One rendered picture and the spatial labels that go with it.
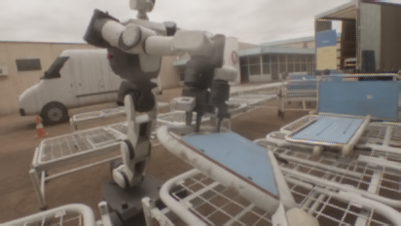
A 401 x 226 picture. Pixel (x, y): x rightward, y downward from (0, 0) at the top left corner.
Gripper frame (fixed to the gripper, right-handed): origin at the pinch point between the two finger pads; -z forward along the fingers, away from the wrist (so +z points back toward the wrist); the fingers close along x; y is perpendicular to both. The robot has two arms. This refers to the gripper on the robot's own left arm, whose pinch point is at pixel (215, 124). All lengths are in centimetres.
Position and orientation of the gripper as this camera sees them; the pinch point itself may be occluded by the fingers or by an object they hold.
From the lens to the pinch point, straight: 84.4
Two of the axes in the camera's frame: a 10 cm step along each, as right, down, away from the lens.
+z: 1.3, -9.9, 0.2
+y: -3.5, -0.6, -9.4
